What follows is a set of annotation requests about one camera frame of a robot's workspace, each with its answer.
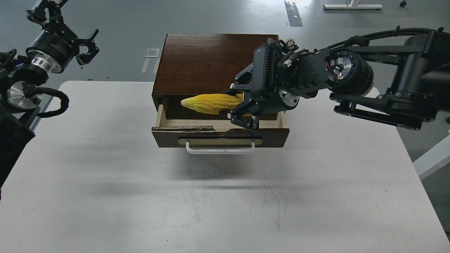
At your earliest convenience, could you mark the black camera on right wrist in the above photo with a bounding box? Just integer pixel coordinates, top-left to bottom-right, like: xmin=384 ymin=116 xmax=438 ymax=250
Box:
xmin=251 ymin=38 xmax=278 ymax=101

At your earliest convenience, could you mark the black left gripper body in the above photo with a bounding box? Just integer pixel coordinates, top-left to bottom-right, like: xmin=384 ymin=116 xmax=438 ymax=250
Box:
xmin=26 ymin=31 xmax=77 ymax=74

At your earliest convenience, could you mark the white desk base bar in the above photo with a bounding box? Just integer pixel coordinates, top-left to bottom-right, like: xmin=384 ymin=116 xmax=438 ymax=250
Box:
xmin=323 ymin=0 xmax=384 ymax=10

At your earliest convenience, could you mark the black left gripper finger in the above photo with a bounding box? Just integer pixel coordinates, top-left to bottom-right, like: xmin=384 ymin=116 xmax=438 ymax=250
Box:
xmin=73 ymin=29 xmax=100 ymax=66
xmin=27 ymin=0 xmax=69 ymax=35

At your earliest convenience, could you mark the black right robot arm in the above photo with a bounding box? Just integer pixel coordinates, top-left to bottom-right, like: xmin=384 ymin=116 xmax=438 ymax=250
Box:
xmin=219 ymin=27 xmax=450 ymax=131

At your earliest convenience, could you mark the yellow corn cob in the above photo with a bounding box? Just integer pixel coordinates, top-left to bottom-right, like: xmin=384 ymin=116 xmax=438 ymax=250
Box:
xmin=180 ymin=93 xmax=246 ymax=115

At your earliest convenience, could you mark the dark wooden drawer cabinet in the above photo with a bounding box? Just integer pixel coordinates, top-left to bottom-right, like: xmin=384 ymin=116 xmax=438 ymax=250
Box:
xmin=152 ymin=33 xmax=279 ymax=120

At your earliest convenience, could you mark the wooden drawer with white handle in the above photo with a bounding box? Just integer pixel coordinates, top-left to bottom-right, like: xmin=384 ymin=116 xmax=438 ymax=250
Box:
xmin=151 ymin=103 xmax=290 ymax=149

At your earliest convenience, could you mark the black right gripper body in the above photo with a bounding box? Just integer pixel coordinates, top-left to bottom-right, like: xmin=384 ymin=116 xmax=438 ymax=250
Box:
xmin=256 ymin=53 xmax=299 ymax=115

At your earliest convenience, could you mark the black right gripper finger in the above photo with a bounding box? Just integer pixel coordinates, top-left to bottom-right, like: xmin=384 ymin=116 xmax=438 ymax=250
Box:
xmin=224 ymin=63 xmax=253 ymax=97
xmin=220 ymin=99 xmax=262 ymax=131

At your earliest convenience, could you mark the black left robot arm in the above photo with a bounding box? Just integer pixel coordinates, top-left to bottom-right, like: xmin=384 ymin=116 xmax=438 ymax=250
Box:
xmin=0 ymin=0 xmax=99 ymax=185

